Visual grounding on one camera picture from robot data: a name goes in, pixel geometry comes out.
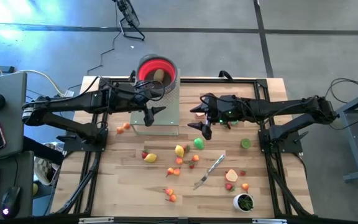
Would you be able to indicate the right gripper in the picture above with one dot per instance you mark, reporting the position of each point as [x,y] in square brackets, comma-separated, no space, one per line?
[225,109]

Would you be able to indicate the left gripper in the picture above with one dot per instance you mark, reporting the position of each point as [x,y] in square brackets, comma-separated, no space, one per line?
[135,96]

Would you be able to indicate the green toy pear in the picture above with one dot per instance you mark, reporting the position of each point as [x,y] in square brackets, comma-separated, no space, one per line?
[199,143]

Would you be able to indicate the whole brown toy kiwi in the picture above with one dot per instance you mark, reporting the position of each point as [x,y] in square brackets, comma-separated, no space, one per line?
[158,75]

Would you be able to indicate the yellow toy lemon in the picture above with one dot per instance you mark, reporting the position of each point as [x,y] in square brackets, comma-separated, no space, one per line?
[179,151]

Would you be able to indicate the small orange toy peach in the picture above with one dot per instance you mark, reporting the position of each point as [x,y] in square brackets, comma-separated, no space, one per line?
[195,158]
[126,126]
[120,130]
[179,160]
[245,187]

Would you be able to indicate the red collapsible bowl grey rim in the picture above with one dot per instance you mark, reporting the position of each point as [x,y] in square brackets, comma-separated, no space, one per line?
[148,67]

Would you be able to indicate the toy kiwi half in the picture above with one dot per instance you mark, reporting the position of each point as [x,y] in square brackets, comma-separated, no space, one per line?
[245,143]

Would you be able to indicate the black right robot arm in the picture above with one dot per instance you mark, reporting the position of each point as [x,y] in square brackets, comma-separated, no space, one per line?
[291,107]

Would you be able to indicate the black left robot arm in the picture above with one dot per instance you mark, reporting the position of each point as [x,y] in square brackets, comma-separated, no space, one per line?
[73,104]

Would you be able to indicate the pale green perforated metal shelf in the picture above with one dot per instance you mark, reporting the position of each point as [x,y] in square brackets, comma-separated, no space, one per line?
[166,115]

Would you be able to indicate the yellow toy mango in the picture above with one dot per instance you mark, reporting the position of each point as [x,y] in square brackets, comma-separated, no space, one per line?
[151,158]

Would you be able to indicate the silver toy knife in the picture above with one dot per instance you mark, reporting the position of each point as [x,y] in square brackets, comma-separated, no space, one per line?
[208,171]

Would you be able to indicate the small orange toy pear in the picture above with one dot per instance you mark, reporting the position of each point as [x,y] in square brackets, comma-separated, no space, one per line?
[172,198]
[177,171]
[169,192]

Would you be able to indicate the red-orange toy apple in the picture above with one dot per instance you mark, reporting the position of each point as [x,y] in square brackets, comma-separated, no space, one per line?
[170,171]

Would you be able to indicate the tiny red toy strawberry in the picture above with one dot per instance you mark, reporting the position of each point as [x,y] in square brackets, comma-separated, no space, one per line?
[243,173]

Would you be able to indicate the white pot with succulent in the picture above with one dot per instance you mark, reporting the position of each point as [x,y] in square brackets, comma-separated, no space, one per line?
[243,202]

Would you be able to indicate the black floor fan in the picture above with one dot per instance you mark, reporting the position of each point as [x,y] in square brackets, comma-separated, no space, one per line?
[130,14]

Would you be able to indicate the checkered bag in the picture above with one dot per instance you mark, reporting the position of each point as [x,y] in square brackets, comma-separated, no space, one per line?
[43,171]

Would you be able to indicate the dark desk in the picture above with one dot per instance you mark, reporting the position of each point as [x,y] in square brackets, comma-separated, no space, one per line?
[23,174]

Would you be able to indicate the grey desk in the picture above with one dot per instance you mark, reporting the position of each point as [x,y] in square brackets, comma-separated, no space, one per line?
[11,93]

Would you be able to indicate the grey-blue side table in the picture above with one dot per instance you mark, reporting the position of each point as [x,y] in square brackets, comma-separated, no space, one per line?
[353,137]

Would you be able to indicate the black computer mouse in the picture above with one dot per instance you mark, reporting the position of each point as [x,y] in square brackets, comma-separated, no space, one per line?
[10,200]

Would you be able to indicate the black aluminium table frame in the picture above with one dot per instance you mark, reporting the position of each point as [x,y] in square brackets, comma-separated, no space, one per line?
[197,81]

